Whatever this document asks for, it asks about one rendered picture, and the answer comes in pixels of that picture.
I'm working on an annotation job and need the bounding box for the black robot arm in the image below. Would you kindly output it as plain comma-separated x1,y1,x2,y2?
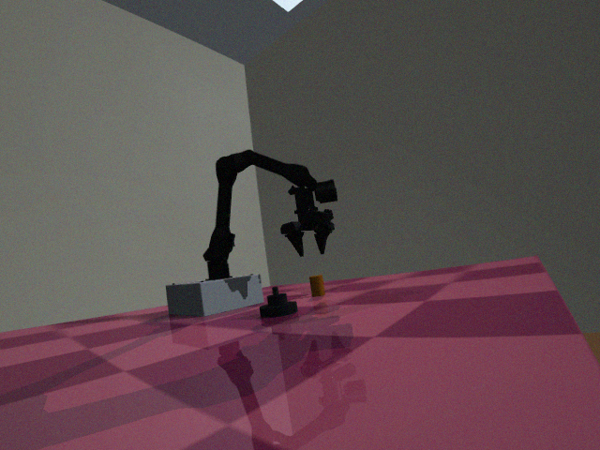
203,150,338,280

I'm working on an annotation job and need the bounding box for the orange cylinder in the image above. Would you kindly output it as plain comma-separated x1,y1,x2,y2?
309,276,325,296

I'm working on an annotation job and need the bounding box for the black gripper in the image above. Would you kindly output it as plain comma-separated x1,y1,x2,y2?
280,203,335,257

